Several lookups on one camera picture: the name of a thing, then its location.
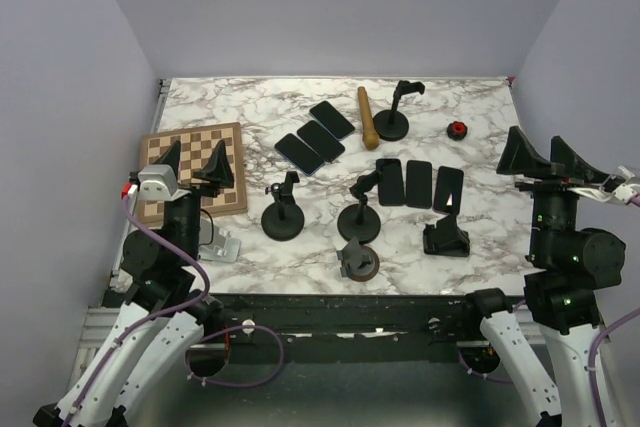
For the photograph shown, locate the round wooden base stand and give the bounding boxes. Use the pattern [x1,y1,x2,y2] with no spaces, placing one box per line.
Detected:
[336,237,380,282]

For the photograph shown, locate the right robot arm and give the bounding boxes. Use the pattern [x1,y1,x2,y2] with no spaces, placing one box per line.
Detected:
[459,126,639,426]

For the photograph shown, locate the teal phone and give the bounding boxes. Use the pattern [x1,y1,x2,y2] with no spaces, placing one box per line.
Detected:
[310,101,355,140]

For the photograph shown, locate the wooden chessboard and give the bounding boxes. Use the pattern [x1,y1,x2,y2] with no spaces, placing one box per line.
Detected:
[139,122,248,217]

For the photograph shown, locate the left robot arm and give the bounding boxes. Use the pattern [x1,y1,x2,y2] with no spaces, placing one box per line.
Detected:
[33,141,234,426]

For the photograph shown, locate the red black knob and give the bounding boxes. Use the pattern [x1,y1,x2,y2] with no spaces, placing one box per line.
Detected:
[446,121,468,141]

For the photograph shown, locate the black pole stand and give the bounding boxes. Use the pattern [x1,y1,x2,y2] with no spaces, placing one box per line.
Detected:
[337,169,381,244]
[373,80,425,142]
[261,171,305,242]

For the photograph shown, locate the black folding stand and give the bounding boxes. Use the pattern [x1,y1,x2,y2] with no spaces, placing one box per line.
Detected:
[423,214,470,258]

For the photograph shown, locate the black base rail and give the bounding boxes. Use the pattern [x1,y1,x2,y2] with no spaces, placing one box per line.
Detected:
[184,294,499,376]

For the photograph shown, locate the silver phone stand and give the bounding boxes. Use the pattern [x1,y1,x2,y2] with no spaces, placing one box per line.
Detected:
[198,218,241,264]

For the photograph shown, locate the black phone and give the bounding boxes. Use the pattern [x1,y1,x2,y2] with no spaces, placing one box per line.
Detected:
[297,120,345,162]

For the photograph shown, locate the wooden rolling pin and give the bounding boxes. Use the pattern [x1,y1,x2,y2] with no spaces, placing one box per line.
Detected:
[357,86,380,151]

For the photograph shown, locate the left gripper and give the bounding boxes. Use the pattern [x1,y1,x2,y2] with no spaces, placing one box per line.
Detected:
[153,139,235,263]

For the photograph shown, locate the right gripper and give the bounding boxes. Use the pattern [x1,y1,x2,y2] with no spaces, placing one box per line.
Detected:
[497,123,610,262]

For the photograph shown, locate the blue phone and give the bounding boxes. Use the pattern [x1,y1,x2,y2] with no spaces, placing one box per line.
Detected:
[274,133,324,176]

